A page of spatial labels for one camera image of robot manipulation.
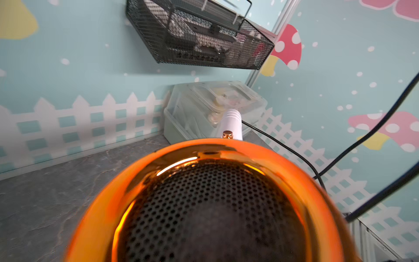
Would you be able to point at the black comb in basket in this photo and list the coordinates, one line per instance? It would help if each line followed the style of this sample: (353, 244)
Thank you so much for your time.
(190, 32)

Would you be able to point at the black wire mesh basket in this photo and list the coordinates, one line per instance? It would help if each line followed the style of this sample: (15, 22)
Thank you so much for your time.
(249, 52)

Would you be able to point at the green clear-lid storage box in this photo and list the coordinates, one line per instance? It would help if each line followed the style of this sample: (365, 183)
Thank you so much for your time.
(195, 109)

